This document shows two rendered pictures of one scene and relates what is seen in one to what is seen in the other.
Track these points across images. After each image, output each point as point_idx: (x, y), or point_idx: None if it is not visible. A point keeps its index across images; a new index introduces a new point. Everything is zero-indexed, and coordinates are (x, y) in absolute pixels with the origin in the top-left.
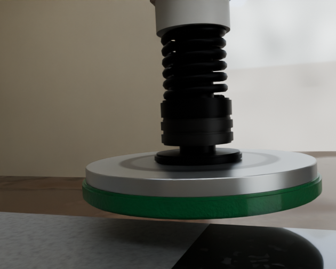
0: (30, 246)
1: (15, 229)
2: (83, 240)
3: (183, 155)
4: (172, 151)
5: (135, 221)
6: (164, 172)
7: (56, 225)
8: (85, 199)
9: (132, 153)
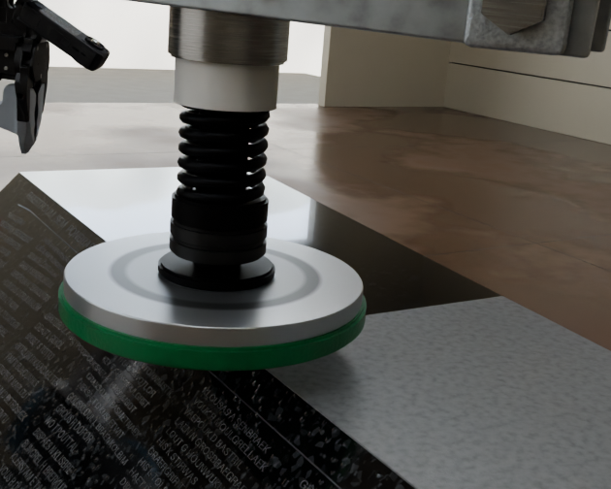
0: (420, 384)
1: (423, 424)
2: (366, 369)
3: (256, 260)
4: (235, 273)
5: (280, 370)
6: (311, 264)
7: (369, 407)
8: (362, 328)
9: (209, 327)
